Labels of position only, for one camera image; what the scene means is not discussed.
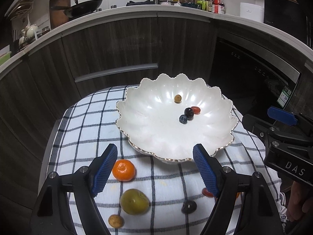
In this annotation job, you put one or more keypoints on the black stove grate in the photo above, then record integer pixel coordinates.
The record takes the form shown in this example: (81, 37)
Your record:
(140, 3)

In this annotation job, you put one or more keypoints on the cluster of condiment bottles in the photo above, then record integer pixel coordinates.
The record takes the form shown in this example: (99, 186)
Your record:
(215, 2)

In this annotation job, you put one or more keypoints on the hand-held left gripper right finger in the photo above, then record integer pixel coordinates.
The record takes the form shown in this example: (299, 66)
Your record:
(205, 171)

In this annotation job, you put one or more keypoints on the wooden wall rack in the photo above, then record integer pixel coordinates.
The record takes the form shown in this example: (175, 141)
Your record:
(22, 7)

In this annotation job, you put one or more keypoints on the dark purple plum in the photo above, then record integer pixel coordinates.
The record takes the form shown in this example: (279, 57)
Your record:
(188, 206)
(188, 112)

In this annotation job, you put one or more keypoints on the white square container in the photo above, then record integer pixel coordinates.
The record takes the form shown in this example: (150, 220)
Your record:
(251, 11)

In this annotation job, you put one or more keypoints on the white teapot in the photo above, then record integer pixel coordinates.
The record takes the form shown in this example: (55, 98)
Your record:
(31, 30)

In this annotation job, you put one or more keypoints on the black wok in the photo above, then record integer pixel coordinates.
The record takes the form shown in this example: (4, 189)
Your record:
(85, 6)

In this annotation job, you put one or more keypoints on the small brown longan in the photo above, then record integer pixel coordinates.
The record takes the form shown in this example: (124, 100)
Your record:
(178, 99)
(116, 221)

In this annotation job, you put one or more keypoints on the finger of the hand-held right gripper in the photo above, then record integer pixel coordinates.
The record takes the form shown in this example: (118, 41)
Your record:
(281, 115)
(259, 126)

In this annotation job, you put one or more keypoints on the yellow-green round fruit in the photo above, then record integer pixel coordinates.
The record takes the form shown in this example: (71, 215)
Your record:
(134, 201)

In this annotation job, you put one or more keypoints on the orange mandarin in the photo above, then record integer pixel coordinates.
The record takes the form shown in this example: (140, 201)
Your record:
(123, 170)
(237, 195)

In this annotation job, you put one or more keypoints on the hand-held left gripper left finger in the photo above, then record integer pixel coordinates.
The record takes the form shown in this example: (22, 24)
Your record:
(105, 171)

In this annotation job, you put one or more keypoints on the green tray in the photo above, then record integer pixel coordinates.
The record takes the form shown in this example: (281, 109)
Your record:
(5, 56)

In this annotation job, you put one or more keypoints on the blue white checked cloth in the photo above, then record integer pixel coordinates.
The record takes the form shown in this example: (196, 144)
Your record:
(93, 132)

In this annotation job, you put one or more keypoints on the person's right hand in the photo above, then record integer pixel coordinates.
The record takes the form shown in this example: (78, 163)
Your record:
(298, 200)

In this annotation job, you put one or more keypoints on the black built-in dishwasher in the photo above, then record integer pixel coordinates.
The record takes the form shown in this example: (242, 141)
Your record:
(254, 63)

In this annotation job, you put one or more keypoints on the red cherry tomato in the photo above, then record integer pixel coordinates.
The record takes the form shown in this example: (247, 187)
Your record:
(207, 192)
(196, 110)

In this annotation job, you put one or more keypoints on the brown cutting board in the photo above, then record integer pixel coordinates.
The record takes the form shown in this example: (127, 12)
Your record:
(57, 14)

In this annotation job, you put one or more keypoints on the brown glass jar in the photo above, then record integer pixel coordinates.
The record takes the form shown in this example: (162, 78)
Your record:
(45, 31)

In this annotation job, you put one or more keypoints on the black microwave oven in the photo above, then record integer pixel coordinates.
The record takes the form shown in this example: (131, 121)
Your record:
(283, 12)

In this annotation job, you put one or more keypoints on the white scalloped bowl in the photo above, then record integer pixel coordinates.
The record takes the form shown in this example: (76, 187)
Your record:
(159, 132)

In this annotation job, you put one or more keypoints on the blueberry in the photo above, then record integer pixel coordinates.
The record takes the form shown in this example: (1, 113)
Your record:
(183, 119)

